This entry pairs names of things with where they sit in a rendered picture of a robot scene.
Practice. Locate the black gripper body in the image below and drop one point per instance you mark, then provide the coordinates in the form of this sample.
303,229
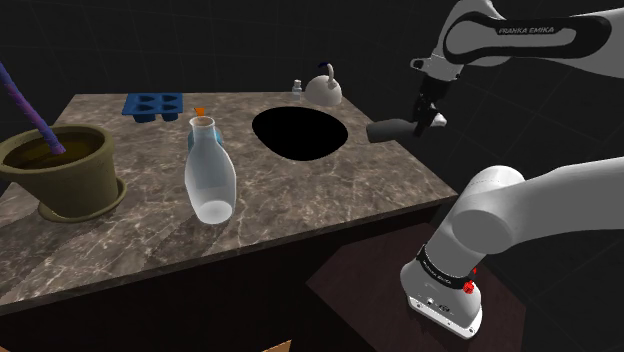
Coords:
435,90

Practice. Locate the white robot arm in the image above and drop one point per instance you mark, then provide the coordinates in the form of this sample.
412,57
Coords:
526,204

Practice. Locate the dark grey cylinder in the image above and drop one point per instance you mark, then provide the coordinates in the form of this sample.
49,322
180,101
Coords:
390,130

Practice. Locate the small clear shaker bottle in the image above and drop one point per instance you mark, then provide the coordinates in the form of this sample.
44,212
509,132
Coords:
297,89

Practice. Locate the black sink basin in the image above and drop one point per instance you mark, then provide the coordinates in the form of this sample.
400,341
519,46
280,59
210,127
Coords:
300,134

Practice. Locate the dark robot stand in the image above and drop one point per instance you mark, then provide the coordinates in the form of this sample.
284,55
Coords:
360,302

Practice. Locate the blue object with orange tip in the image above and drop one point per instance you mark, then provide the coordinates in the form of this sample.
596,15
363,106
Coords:
199,111

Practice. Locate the clear glass bottle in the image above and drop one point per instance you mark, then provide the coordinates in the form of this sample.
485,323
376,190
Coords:
209,175

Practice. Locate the blue mould tray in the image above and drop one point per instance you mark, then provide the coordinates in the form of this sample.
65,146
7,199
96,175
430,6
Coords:
152,105

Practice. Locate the olive plant pot with saucer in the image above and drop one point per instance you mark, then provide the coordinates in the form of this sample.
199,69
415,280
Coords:
73,180

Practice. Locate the purple plant stem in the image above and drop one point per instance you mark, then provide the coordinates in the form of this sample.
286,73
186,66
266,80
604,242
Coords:
29,112

